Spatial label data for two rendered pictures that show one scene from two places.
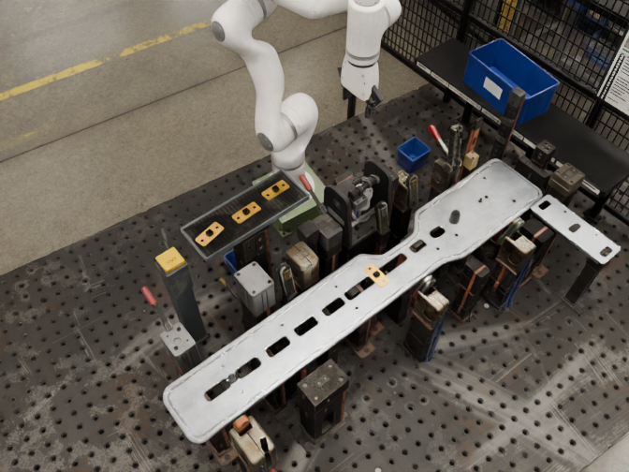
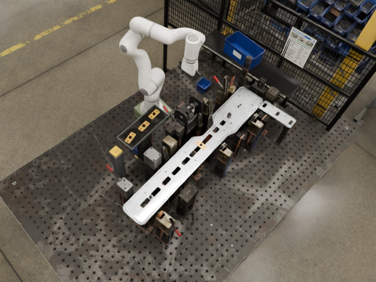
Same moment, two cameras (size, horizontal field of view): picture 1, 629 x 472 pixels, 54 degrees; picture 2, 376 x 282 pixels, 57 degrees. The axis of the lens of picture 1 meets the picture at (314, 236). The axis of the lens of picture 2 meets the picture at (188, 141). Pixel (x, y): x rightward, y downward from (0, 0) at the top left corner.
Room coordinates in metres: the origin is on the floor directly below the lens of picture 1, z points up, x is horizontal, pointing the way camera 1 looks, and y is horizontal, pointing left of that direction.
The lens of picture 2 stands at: (-0.20, 0.31, 3.13)
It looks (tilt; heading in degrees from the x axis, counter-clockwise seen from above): 58 degrees down; 342
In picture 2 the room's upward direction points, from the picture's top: 8 degrees clockwise
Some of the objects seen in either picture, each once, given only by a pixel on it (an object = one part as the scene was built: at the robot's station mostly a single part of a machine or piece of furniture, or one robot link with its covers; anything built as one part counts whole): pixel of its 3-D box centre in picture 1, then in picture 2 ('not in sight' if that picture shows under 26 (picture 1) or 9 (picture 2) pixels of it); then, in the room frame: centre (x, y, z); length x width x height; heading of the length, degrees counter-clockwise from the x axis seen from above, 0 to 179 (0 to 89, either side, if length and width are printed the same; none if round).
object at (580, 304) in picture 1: (586, 276); (283, 133); (1.09, -0.91, 0.84); 0.11 x 0.06 x 0.29; 39
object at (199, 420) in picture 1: (373, 281); (200, 147); (0.98, -0.18, 1.00); 1.38 x 0.22 x 0.02; 129
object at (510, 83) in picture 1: (508, 81); (243, 50); (1.78, -0.71, 1.10); 0.30 x 0.17 x 0.13; 33
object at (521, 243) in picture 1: (506, 272); (252, 135); (1.10, -0.64, 0.87); 0.12 x 0.09 x 0.35; 39
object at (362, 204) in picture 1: (356, 228); (187, 125); (1.22, -0.14, 0.94); 0.18 x 0.13 x 0.49; 129
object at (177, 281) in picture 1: (184, 302); (119, 168); (0.95, 0.40, 0.92); 0.08 x 0.08 x 0.44; 39
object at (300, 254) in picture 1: (303, 288); (169, 154); (1.02, 0.03, 0.89); 0.13 x 0.11 x 0.38; 39
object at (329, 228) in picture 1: (326, 259); (176, 140); (1.13, -0.04, 0.89); 0.13 x 0.11 x 0.38; 39
